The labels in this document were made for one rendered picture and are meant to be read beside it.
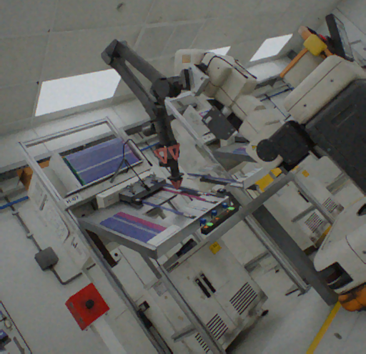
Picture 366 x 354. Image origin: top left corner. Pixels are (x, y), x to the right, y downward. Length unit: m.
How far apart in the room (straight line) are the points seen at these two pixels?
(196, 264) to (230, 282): 0.26
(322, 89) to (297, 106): 0.10
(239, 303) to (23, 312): 2.03
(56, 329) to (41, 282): 0.45
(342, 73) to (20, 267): 3.23
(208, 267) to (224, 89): 1.19
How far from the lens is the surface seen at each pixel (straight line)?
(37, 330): 3.66
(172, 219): 2.15
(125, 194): 2.47
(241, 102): 1.70
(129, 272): 4.01
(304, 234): 3.13
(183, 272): 2.29
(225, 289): 2.41
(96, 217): 2.38
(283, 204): 3.13
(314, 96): 1.39
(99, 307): 1.84
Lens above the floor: 0.56
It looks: 12 degrees up
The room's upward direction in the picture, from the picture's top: 39 degrees counter-clockwise
